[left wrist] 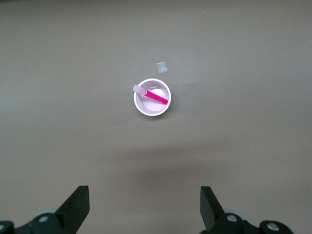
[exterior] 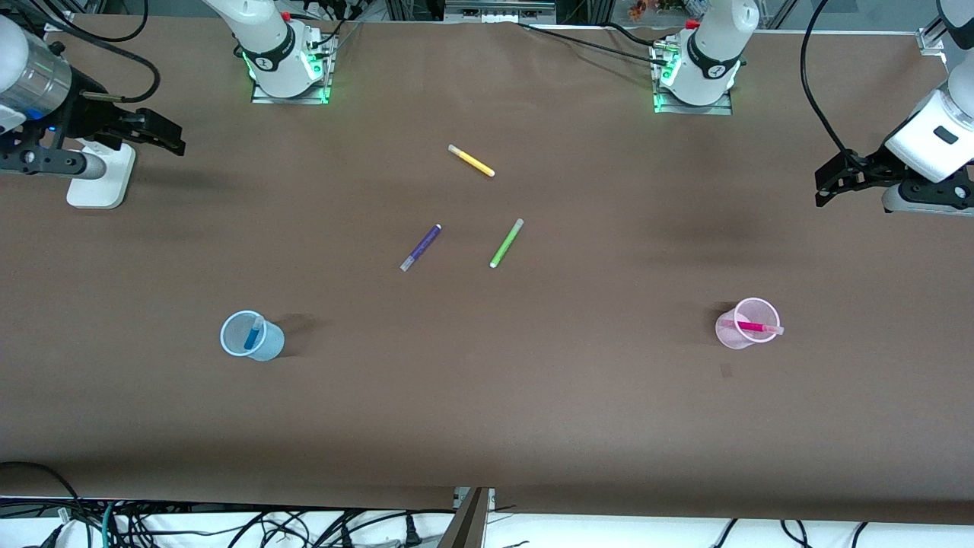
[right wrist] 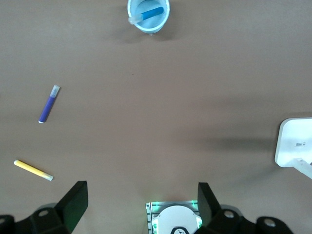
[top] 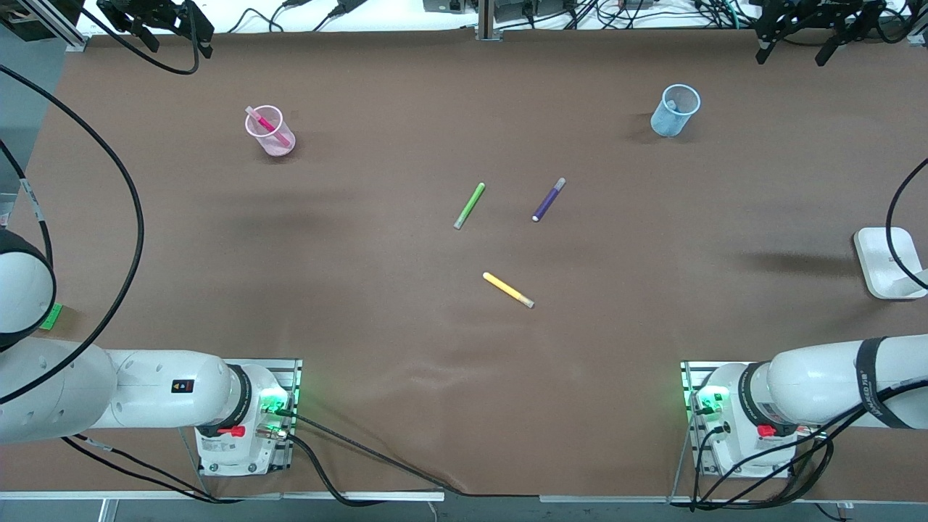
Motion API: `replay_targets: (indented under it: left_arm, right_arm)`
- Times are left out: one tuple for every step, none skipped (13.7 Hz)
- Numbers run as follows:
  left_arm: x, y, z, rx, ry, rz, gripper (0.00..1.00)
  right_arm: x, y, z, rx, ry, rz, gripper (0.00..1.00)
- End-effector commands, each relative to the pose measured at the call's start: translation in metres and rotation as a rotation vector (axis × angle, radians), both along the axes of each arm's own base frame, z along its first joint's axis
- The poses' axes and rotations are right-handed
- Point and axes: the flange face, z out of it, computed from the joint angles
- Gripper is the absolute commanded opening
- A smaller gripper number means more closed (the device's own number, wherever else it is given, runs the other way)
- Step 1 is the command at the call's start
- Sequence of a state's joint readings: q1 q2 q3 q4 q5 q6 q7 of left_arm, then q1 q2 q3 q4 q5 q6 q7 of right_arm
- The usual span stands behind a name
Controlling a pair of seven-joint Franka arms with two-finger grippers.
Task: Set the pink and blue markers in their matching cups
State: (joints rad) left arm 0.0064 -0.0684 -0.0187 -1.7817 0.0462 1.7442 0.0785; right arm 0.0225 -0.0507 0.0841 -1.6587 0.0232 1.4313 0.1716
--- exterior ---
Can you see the blue plastic cup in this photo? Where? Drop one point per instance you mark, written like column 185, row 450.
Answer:
column 266, row 346

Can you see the metal rack frame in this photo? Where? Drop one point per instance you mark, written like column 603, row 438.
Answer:
column 498, row 9

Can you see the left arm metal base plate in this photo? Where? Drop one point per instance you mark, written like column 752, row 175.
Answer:
column 685, row 111

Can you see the black power plug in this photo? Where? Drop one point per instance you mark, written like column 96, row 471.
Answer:
column 412, row 533

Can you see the yellow marker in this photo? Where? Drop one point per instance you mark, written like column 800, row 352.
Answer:
column 472, row 160

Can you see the white Franka left robot arm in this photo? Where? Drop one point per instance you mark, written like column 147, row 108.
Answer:
column 715, row 46

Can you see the white lamp base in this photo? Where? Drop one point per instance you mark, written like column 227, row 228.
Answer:
column 99, row 190

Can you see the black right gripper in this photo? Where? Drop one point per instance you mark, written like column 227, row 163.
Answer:
column 85, row 116

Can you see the pink plastic cup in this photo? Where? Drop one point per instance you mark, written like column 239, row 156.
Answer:
column 734, row 339

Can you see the purple marker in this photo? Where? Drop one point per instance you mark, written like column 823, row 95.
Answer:
column 421, row 248

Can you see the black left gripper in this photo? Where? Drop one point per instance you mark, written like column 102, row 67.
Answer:
column 870, row 167

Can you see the dark table support beam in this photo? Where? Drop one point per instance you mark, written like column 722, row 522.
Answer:
column 468, row 525

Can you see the pink marker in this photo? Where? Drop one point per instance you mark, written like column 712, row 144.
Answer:
column 753, row 327

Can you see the white Franka right robot arm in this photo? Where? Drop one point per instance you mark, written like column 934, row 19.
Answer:
column 266, row 38

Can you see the aluminium frame profile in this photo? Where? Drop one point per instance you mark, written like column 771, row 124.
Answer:
column 930, row 39

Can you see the blue marker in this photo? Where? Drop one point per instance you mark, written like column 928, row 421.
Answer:
column 253, row 335

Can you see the green marker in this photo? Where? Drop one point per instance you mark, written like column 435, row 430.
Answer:
column 506, row 243

